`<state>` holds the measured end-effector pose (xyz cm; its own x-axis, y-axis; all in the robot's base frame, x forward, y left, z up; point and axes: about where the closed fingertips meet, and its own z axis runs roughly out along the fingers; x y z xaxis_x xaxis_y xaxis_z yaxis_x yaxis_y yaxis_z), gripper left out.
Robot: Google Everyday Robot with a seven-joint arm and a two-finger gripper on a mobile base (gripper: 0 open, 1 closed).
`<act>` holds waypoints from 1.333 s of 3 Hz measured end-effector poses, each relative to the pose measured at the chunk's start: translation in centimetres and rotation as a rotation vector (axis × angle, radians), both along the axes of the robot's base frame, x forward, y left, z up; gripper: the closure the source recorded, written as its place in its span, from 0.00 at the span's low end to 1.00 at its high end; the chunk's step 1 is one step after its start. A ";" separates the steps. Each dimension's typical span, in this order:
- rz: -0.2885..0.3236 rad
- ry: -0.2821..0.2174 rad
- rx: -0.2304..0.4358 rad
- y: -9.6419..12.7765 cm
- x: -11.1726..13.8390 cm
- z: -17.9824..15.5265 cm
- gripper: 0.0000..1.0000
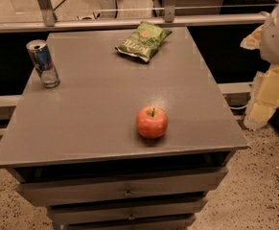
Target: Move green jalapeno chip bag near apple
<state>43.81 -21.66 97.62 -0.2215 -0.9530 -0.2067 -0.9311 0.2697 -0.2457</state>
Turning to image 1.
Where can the blue silver energy drink can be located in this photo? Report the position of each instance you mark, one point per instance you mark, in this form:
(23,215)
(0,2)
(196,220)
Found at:
(43,63)

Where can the metal window rail frame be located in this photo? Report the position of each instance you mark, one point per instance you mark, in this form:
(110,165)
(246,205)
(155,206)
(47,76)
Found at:
(71,15)

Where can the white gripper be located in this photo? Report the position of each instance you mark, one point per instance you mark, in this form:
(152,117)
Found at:
(278,37)

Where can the grey drawer cabinet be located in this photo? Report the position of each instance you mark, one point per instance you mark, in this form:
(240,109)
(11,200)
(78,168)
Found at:
(75,149)

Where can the green jalapeno chip bag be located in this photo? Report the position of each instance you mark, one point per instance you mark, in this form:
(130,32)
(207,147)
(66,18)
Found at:
(144,42)

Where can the red apple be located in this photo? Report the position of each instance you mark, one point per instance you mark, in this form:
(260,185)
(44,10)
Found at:
(151,122)

